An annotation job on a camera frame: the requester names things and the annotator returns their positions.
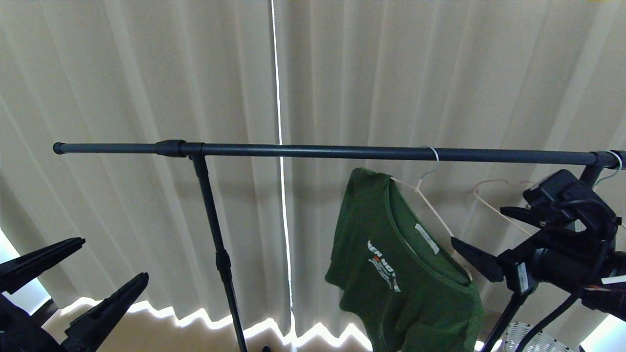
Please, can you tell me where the green long-sleeved shirt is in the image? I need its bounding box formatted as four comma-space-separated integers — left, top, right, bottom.
325, 168, 485, 352

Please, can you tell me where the beige curtain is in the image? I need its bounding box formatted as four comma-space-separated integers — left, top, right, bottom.
0, 0, 626, 350

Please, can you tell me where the pink clothes hanger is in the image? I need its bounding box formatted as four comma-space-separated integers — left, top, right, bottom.
472, 150, 626, 236
390, 146, 474, 283

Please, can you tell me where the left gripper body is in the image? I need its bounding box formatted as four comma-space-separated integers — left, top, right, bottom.
0, 293, 67, 352

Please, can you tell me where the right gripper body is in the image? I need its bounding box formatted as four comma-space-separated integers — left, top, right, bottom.
498, 229, 626, 322

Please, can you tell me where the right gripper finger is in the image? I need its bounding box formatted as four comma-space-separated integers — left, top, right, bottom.
500, 205, 543, 228
451, 237, 504, 283

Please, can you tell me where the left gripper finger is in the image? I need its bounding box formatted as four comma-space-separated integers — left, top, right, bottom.
0, 238, 86, 294
64, 272, 149, 352

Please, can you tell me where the white laundry basket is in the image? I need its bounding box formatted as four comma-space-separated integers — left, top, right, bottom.
499, 322, 580, 352

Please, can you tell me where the black clothes rack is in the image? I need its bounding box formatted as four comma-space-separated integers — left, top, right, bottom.
53, 140, 626, 352

